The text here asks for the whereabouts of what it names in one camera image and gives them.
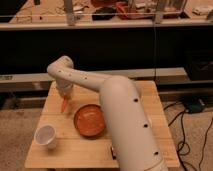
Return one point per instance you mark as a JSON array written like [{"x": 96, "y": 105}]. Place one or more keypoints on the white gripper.
[{"x": 64, "y": 88}]

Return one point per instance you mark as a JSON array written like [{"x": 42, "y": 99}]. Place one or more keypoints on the orange pepper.
[{"x": 64, "y": 103}]

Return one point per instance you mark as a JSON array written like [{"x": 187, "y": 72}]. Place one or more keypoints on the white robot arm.
[{"x": 133, "y": 140}]

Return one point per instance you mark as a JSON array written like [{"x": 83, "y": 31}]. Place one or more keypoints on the white ceramic cup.
[{"x": 45, "y": 136}]

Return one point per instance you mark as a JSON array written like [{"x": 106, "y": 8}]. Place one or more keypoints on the orange bowl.
[{"x": 89, "y": 120}]

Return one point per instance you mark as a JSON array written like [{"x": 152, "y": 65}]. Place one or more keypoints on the wooden table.
[{"x": 76, "y": 152}]

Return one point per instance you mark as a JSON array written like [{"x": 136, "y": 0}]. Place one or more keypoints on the black red small box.
[{"x": 114, "y": 157}]

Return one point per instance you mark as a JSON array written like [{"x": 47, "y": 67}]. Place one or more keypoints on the black power adapter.
[{"x": 194, "y": 105}]

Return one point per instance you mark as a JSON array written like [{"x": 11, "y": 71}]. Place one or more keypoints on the black bin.
[{"x": 199, "y": 65}]

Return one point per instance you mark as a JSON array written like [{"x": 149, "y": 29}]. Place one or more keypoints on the metal shelf frame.
[{"x": 31, "y": 36}]

